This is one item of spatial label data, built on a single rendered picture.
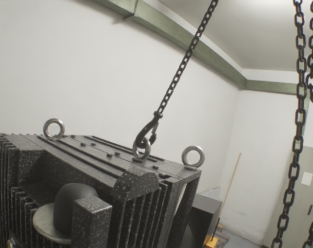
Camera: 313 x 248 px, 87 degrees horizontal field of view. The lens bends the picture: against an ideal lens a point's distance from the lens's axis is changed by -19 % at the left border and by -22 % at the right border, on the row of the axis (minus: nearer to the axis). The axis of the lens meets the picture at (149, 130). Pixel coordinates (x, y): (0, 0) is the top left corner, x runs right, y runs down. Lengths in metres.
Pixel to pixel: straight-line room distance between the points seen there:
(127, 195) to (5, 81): 1.25
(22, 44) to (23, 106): 0.41
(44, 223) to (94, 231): 0.12
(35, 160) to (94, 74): 1.17
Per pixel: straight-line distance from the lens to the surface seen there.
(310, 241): 0.39
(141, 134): 0.54
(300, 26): 0.35
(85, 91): 1.58
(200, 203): 0.70
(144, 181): 0.34
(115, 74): 1.71
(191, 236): 0.73
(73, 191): 0.34
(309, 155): 3.16
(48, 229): 0.37
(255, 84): 3.57
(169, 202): 0.47
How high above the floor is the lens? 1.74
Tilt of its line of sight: 5 degrees down
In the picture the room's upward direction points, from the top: 11 degrees clockwise
